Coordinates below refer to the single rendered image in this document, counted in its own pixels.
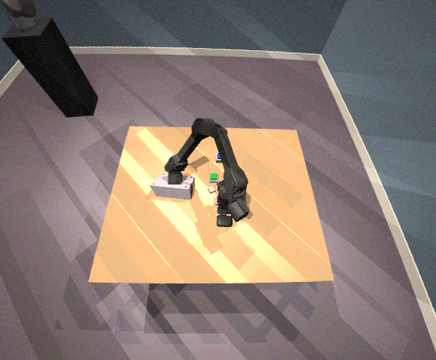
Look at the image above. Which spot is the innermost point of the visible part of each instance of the green button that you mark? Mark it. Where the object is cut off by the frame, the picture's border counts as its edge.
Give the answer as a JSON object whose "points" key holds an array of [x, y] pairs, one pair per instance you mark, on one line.
{"points": [[213, 178]]}

